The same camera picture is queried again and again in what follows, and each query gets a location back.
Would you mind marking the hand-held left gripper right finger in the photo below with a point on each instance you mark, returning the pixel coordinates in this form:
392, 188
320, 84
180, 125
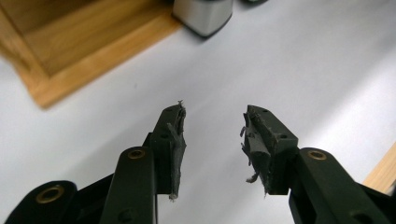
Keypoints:
274, 146

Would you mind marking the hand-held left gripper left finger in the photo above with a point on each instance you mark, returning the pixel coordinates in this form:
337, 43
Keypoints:
165, 149

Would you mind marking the three-tier wooden shoe rack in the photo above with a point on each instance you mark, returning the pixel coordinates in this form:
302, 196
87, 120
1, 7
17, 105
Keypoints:
62, 46

